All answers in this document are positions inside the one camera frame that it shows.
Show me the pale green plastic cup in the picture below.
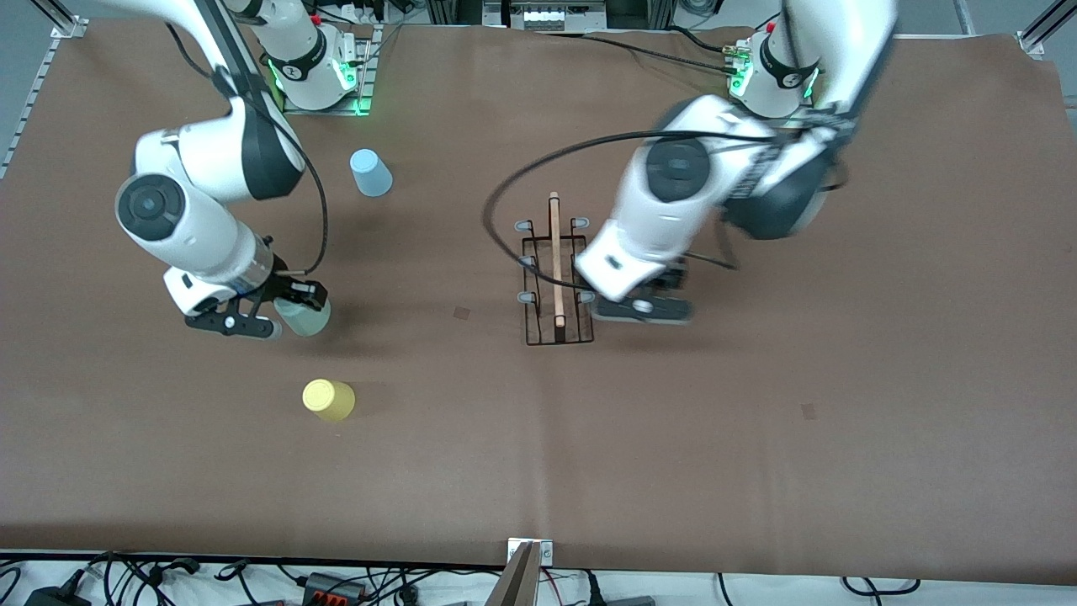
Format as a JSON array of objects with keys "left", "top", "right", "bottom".
[{"left": 276, "top": 296, "right": 332, "bottom": 338}]

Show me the black wire cup holder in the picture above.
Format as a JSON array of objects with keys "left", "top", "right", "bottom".
[{"left": 514, "top": 192, "right": 596, "bottom": 347}]

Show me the yellow plastic cup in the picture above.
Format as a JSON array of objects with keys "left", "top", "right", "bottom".
[{"left": 302, "top": 379, "right": 356, "bottom": 423}]

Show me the light blue plastic cup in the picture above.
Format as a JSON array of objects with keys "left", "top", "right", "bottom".
[{"left": 349, "top": 149, "right": 394, "bottom": 199}]

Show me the brown table mat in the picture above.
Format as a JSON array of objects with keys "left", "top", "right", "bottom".
[{"left": 0, "top": 21, "right": 1077, "bottom": 583}]

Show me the white power strip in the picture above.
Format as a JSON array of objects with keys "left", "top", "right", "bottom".
[{"left": 507, "top": 0, "right": 608, "bottom": 31}]

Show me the black orange connector box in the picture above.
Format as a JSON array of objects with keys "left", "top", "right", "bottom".
[{"left": 303, "top": 572, "right": 368, "bottom": 606}]

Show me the black power adapter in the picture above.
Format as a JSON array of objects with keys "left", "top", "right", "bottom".
[{"left": 24, "top": 581, "right": 93, "bottom": 606}]

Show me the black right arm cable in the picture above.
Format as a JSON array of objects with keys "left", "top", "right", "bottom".
[{"left": 164, "top": 24, "right": 330, "bottom": 279}]

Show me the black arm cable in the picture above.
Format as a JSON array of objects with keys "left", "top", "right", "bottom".
[
  {"left": 164, "top": 24, "right": 330, "bottom": 279},
  {"left": 483, "top": 130, "right": 836, "bottom": 272}
]

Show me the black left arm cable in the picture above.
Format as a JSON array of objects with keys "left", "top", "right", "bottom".
[{"left": 483, "top": 130, "right": 836, "bottom": 272}]

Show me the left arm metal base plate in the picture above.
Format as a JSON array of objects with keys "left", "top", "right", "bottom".
[{"left": 729, "top": 91, "right": 818, "bottom": 130}]

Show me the long black table cable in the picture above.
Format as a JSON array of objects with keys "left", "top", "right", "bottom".
[{"left": 538, "top": 30, "right": 741, "bottom": 77}]

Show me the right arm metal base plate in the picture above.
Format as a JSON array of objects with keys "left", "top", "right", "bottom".
[{"left": 282, "top": 25, "right": 376, "bottom": 116}]

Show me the short black table cable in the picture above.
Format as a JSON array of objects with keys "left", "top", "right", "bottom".
[{"left": 669, "top": 25, "right": 740, "bottom": 55}]

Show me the perforated aluminium side rail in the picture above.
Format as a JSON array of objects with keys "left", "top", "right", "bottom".
[{"left": 0, "top": 38, "right": 65, "bottom": 179}]

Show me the aluminium frame post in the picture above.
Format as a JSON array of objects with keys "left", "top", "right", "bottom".
[
  {"left": 32, "top": 0, "right": 90, "bottom": 40},
  {"left": 1016, "top": 0, "right": 1077, "bottom": 56}
]

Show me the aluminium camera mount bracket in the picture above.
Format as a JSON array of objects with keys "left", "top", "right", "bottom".
[{"left": 485, "top": 539, "right": 555, "bottom": 606}]

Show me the looped black floor cable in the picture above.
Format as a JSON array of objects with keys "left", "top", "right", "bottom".
[{"left": 841, "top": 576, "right": 923, "bottom": 597}]

